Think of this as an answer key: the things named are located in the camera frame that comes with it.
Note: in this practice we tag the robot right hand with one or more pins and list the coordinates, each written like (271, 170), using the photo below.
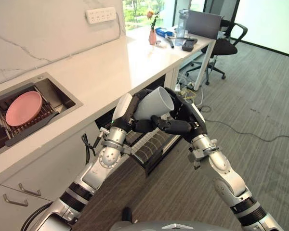
(183, 115)

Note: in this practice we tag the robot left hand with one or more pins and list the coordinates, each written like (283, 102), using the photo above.
(130, 113)

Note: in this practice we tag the white cup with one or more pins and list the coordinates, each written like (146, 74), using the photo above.
(154, 104)

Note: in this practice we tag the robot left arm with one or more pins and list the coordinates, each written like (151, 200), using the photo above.
(94, 168)

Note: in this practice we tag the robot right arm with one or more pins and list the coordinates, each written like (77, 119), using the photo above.
(226, 178)

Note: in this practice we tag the open dishwasher drawer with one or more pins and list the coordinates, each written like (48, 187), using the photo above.
(149, 146)

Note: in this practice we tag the white floor power strip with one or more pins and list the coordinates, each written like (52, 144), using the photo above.
(180, 89)

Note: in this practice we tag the white desk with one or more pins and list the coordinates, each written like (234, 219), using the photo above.
(183, 45)

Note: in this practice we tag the black device on desk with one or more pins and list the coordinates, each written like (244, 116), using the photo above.
(189, 44)

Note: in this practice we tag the black tool on desk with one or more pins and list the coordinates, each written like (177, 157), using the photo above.
(169, 41)

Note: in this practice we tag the pink flower vase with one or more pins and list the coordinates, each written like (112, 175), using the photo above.
(152, 36)

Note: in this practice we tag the black office chair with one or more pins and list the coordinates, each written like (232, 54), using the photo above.
(222, 45)

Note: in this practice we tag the blue package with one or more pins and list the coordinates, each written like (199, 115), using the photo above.
(164, 32)

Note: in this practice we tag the clear water bottle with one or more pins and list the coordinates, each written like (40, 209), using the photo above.
(181, 29)

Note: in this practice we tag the grey laptop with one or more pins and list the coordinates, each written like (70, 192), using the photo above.
(203, 24)

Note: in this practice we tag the stainless steel sink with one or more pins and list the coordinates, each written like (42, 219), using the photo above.
(31, 108)

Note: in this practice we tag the flowers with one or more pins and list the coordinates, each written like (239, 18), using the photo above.
(153, 15)

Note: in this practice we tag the black sink drying rack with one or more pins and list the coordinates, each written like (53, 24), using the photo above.
(26, 122)

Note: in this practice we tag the pink plate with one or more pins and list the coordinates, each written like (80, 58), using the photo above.
(24, 108)

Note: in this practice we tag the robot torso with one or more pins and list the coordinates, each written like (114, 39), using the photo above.
(163, 223)

